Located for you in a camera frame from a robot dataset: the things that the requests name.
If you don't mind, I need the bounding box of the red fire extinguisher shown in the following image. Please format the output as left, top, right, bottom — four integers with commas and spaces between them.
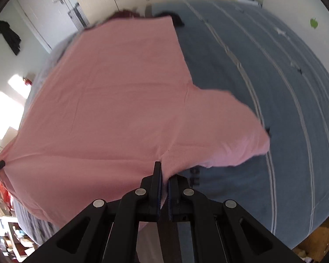
22, 77, 32, 86

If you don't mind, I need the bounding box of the white room door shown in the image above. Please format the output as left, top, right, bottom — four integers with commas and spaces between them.
14, 0, 79, 52

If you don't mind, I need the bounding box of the white headboard with green apples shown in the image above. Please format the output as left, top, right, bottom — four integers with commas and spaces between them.
263, 0, 329, 56

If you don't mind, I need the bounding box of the grey upright suitcase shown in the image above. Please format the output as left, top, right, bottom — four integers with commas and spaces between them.
68, 2, 89, 30

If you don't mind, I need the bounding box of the striped star bed sheet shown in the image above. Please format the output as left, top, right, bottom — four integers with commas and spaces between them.
12, 0, 329, 248

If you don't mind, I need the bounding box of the pink t-shirt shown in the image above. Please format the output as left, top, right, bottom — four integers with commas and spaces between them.
0, 17, 270, 227

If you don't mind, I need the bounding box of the red plastic bag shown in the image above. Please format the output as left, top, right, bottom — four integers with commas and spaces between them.
0, 181, 12, 210

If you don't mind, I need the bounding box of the black garment with white print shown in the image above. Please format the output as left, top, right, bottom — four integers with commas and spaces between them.
153, 11, 185, 27

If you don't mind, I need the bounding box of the dark jacket hanging on wall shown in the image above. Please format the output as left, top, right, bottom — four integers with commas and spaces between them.
0, 20, 21, 56

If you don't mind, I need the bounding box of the maroon garment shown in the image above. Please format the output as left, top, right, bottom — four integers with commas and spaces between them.
85, 9, 146, 29

